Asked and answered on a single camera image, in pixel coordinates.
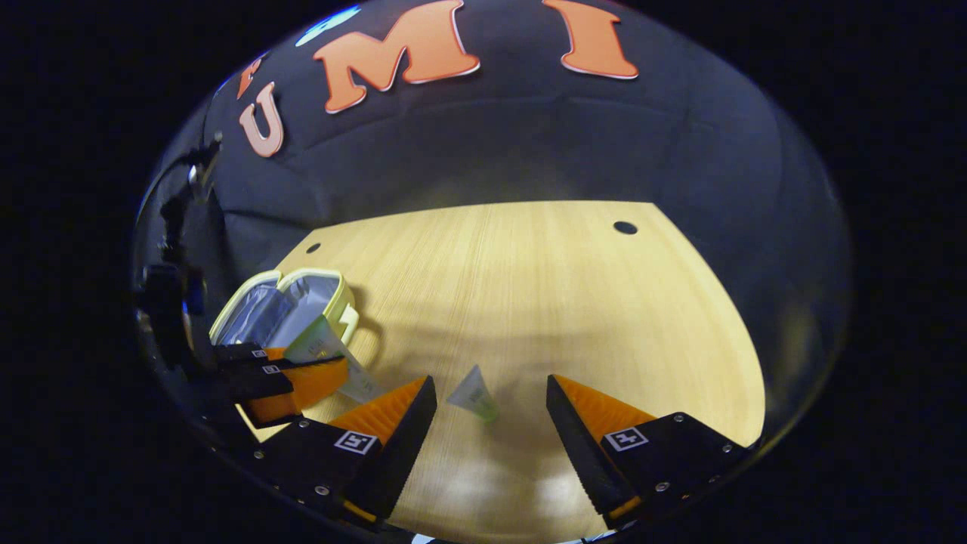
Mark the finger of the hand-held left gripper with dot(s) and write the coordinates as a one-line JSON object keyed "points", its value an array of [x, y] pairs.
{"points": [[317, 385], [242, 352]]}

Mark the small cream suitcase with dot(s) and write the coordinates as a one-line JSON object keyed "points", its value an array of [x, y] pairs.
{"points": [[302, 302]]}

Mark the small green-capped skin care tube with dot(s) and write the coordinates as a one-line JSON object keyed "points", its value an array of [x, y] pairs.
{"points": [[472, 394]]}

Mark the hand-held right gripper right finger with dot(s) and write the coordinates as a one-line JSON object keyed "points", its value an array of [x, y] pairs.
{"points": [[585, 461]]}

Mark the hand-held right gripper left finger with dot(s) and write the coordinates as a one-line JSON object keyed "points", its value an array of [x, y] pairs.
{"points": [[396, 453]]}

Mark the white skin care tube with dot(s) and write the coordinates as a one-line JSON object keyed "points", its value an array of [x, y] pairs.
{"points": [[321, 344]]}

